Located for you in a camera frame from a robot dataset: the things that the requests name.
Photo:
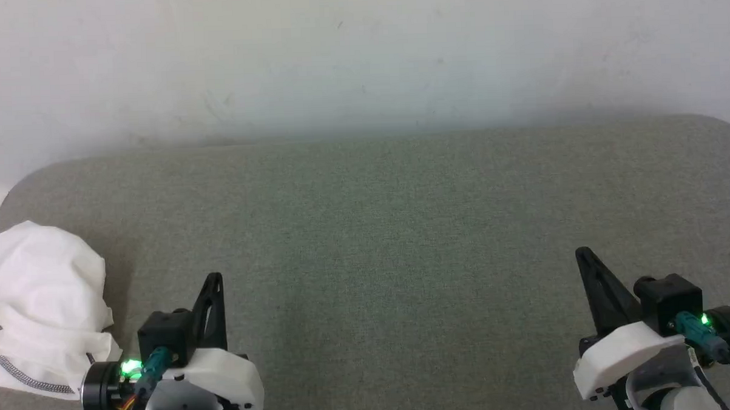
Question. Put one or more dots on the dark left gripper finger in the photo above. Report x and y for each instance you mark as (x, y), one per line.
(217, 331)

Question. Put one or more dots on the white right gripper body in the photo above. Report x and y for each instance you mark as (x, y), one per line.
(619, 351)

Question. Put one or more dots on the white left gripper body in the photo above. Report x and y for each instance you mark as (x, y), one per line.
(225, 374)

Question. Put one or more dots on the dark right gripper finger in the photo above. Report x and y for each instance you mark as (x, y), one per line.
(605, 300)

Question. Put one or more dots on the white long-sleeve shirt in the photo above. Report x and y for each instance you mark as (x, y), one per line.
(40, 301)

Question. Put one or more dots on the grey-white left robot arm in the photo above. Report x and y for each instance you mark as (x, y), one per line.
(178, 406)

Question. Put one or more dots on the grey-green fabric sofa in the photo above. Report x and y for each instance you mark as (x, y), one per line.
(366, 241)

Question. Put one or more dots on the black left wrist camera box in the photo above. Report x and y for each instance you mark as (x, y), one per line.
(163, 333)

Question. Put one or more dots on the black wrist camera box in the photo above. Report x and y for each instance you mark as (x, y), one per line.
(163, 333)
(669, 297)

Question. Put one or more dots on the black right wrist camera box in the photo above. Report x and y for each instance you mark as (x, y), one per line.
(669, 297)

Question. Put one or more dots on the teal left camera connector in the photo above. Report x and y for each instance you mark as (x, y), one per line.
(154, 365)

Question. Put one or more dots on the teal camera connector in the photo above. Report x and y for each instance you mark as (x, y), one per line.
(154, 365)
(700, 334)

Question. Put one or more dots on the teal right camera connector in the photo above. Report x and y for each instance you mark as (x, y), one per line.
(700, 334)

